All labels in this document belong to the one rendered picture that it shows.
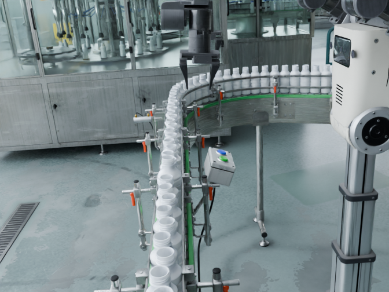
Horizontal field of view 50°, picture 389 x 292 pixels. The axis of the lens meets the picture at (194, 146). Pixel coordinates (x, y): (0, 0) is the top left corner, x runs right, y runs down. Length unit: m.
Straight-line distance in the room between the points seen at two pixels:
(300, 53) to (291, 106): 3.81
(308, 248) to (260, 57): 3.86
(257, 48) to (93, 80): 2.74
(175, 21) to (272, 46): 5.25
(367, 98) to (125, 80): 3.23
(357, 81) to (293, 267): 1.62
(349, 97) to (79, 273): 2.06
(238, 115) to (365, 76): 1.37
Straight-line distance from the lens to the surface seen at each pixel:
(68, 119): 4.55
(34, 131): 4.69
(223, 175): 1.35
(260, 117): 2.65
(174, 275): 0.85
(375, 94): 1.38
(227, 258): 2.80
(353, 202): 1.57
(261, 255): 2.83
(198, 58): 1.08
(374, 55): 1.34
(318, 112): 2.64
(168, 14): 1.08
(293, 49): 6.37
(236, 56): 6.23
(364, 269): 1.73
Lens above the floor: 1.64
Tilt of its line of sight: 21 degrees down
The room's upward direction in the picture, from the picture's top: 4 degrees counter-clockwise
